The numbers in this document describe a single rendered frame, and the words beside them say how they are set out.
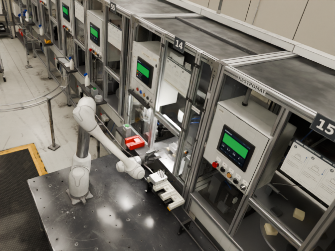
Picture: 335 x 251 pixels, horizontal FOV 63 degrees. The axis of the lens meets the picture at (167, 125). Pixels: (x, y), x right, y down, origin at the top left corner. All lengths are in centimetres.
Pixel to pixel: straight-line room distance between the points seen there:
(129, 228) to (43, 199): 77
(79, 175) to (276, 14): 464
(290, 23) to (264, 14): 57
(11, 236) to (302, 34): 514
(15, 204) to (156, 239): 179
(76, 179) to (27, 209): 117
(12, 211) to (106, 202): 127
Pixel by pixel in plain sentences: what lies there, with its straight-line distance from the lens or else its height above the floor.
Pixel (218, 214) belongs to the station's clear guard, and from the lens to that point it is 218.
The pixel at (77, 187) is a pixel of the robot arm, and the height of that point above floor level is 86.
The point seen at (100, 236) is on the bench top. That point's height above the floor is 68.
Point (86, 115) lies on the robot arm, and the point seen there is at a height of 150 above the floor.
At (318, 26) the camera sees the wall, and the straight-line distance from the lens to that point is 539.
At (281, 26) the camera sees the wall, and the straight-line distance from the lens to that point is 573.
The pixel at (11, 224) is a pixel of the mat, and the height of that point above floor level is 1.
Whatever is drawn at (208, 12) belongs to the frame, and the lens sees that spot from 292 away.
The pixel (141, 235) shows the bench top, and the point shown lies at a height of 68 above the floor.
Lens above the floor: 259
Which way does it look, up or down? 34 degrees down
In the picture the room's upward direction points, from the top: 10 degrees clockwise
